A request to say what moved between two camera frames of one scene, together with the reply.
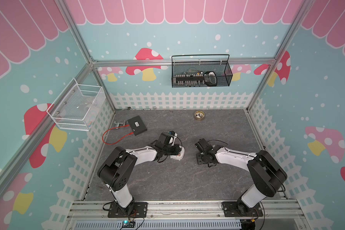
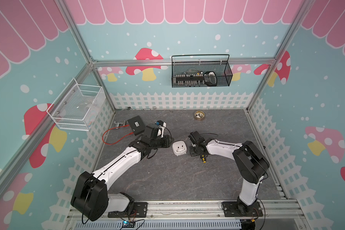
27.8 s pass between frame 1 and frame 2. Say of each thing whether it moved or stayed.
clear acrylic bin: stayed
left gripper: moved
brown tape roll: stayed
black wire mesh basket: stayed
